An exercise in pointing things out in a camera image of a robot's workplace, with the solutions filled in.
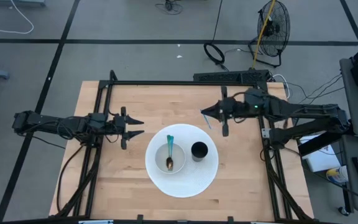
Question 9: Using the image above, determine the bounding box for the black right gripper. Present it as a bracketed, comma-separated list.
[200, 86, 246, 138]

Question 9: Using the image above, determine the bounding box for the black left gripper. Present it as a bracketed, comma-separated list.
[105, 106, 145, 151]

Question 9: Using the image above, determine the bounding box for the blue drinking straw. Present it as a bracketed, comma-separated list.
[200, 109, 213, 130]

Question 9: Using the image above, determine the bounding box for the black cup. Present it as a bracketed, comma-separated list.
[191, 141, 209, 162]

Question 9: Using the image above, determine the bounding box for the green-handled gold spoon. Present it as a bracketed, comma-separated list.
[165, 135, 175, 172]

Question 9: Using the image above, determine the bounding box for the white bowl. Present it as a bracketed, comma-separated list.
[154, 142, 186, 174]

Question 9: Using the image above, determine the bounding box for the black power box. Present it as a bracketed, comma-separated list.
[193, 69, 273, 84]

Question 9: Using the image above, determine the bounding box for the large white plate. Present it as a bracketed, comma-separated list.
[144, 123, 219, 198]

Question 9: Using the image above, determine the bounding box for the black floor fan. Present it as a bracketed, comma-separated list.
[248, 0, 291, 68]

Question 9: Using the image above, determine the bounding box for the white box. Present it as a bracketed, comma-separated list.
[298, 134, 342, 174]

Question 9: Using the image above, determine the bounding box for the yellow-labelled white container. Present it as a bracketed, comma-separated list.
[325, 165, 349, 186]

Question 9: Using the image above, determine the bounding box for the grey cart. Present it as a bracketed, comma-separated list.
[337, 134, 358, 217]

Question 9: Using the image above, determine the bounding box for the black metal table frame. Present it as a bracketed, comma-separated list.
[50, 70, 315, 223]

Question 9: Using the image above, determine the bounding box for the black coiled floor cable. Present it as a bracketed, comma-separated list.
[203, 0, 230, 71]

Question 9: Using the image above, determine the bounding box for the white cable at table corner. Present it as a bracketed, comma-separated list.
[272, 73, 291, 100]

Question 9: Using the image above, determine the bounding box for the yellow cable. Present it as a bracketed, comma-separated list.
[252, 0, 277, 70]

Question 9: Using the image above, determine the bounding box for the black cable bundle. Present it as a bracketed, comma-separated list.
[286, 73, 345, 106]

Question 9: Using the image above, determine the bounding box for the black tangled cable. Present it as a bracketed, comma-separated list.
[155, 0, 185, 16]

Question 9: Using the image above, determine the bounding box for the white floor cable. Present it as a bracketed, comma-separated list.
[0, 0, 35, 35]

